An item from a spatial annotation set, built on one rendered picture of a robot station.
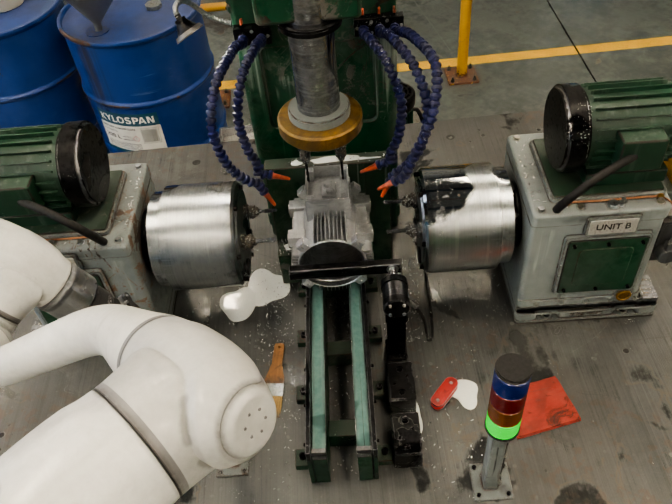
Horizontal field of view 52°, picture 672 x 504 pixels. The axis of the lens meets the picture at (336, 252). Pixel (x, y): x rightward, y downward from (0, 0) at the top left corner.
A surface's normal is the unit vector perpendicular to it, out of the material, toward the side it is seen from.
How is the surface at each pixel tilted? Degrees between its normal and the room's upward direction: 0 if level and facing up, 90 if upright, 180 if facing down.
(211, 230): 39
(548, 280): 90
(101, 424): 11
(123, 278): 90
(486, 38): 0
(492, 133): 0
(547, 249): 90
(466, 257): 92
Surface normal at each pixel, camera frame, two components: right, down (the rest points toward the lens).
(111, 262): 0.03, 0.72
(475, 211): -0.04, -0.07
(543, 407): -0.07, -0.69
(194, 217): -0.06, -0.33
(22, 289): 0.63, 0.29
